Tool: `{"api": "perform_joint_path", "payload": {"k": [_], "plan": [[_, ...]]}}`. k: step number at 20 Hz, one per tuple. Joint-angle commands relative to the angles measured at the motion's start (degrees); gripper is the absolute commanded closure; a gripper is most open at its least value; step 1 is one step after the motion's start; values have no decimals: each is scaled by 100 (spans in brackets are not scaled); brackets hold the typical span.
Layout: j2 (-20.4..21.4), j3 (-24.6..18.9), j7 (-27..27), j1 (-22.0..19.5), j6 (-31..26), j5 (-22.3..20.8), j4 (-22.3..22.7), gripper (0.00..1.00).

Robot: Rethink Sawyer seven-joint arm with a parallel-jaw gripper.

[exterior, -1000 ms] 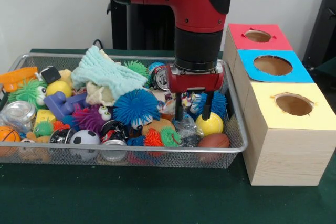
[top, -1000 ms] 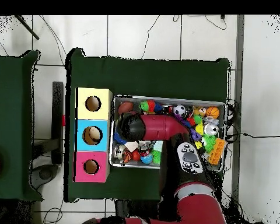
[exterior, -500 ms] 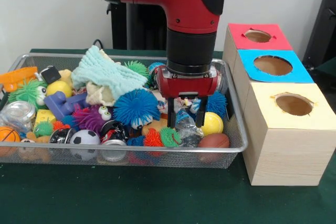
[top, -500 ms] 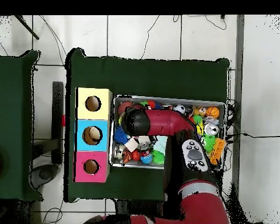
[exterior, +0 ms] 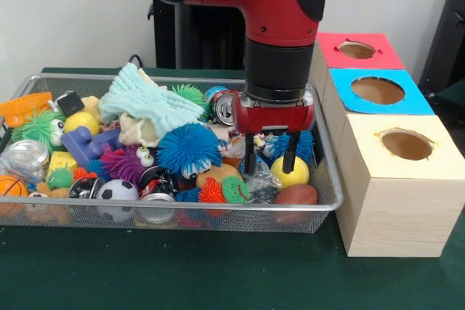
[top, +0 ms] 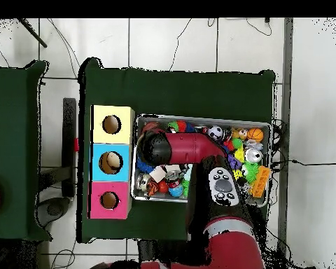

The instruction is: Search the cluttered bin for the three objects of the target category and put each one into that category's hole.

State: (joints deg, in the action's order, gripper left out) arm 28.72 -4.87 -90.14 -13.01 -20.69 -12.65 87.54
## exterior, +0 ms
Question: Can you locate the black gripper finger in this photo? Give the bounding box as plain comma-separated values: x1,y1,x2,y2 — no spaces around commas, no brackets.
283,130,302,175
243,131,258,176

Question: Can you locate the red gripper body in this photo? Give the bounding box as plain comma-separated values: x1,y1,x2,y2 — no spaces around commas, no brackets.
231,91,316,134

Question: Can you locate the shallow clear mesh bin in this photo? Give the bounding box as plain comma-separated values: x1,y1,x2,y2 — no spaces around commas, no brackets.
0,73,344,234

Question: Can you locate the yellow ball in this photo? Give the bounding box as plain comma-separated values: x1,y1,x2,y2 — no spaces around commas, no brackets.
270,156,310,186

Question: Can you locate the small blue spiky ball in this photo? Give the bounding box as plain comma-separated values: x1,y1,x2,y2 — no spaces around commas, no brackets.
267,130,315,160

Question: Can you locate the brown toy football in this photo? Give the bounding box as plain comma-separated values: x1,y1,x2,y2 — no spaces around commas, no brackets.
272,184,319,205

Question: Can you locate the large blue spiky ball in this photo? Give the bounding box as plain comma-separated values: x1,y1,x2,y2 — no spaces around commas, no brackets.
156,123,223,176

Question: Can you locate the light blue knitted cloth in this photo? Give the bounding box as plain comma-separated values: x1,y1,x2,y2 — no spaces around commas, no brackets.
98,62,205,133

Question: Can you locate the black and white soccer ball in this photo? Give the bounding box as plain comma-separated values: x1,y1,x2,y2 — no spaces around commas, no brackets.
95,179,140,222

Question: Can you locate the purple plastic block toy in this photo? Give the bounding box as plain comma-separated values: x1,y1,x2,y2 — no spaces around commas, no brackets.
60,125,126,168

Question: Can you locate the dark green side table cloth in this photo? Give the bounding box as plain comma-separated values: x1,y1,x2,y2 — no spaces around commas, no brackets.
434,77,465,107

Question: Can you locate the black panel stand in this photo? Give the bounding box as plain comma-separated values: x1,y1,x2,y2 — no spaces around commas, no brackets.
417,0,465,89

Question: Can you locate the orange plastic toy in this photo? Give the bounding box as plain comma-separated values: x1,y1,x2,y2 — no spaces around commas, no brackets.
0,91,54,128

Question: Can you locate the orange toy basketball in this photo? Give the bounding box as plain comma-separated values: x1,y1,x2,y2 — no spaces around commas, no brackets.
0,174,30,216

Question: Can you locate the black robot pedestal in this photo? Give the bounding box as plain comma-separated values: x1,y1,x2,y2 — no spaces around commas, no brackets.
147,0,251,70

